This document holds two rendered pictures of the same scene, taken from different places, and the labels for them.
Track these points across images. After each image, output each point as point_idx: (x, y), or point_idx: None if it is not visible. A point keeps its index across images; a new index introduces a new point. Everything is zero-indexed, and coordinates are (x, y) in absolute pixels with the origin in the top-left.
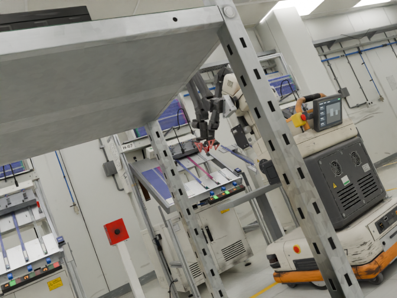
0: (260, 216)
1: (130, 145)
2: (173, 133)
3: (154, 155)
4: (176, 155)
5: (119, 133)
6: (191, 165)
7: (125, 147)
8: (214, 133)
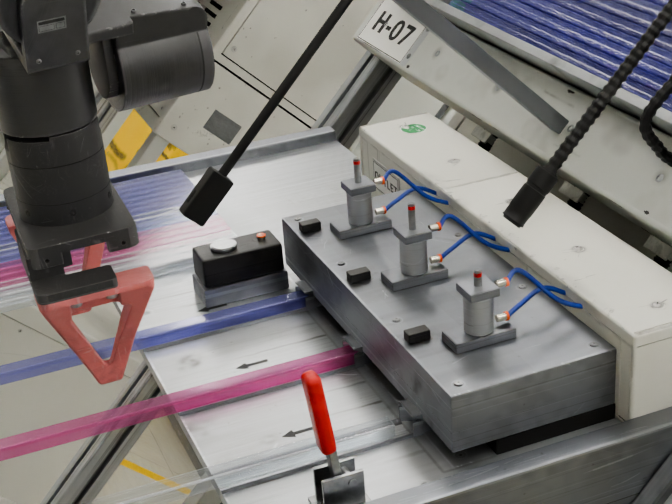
0: None
1: (407, 30)
2: (616, 167)
3: (378, 189)
4: (309, 263)
5: None
6: (180, 379)
7: (384, 24)
8: (10, 101)
